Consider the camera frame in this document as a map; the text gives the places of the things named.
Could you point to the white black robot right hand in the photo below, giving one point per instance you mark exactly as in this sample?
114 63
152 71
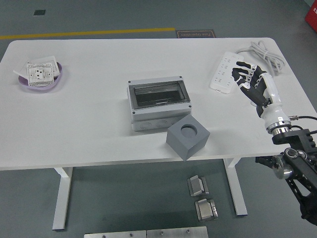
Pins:
257 91

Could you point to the grey lidded junction box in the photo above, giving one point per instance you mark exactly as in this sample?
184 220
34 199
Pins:
158 116

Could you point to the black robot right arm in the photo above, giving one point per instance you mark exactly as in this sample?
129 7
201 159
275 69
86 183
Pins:
297 161

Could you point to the grey cube holder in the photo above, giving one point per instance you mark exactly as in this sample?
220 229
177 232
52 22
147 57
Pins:
183 146

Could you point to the red box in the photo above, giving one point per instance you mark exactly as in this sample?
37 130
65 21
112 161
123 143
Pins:
311 15

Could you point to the white power strip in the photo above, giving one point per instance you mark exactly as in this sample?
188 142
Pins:
223 74

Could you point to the black table control panel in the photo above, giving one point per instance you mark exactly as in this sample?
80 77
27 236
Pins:
263 159

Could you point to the grey metal block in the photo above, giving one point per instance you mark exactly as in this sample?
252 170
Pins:
196 186
205 210

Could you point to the grey metal plate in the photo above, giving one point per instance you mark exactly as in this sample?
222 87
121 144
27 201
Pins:
175 233
114 234

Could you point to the white cover plate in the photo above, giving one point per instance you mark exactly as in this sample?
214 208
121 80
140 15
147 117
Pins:
49 59

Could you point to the white socket panel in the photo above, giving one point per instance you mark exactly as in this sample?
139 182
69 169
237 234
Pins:
39 74

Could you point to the purple bowl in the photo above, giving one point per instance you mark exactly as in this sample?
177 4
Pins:
24 85

